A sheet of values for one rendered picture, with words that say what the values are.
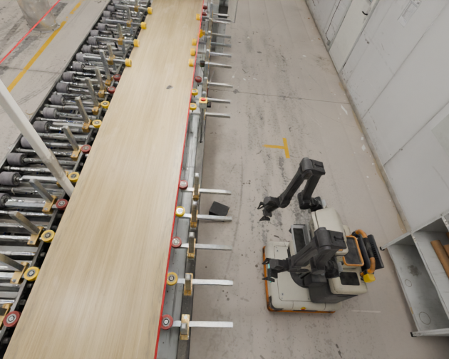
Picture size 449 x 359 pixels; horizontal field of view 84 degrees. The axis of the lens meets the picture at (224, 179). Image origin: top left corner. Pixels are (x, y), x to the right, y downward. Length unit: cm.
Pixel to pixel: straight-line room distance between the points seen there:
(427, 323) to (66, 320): 307
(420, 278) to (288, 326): 153
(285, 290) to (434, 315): 154
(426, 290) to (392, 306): 39
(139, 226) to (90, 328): 66
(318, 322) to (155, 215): 189
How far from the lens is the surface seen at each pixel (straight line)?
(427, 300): 348
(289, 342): 281
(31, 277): 205
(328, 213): 166
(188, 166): 258
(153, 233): 192
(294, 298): 258
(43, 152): 192
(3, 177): 264
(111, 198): 212
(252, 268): 283
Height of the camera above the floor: 265
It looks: 54 degrees down
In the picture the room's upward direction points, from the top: 11 degrees clockwise
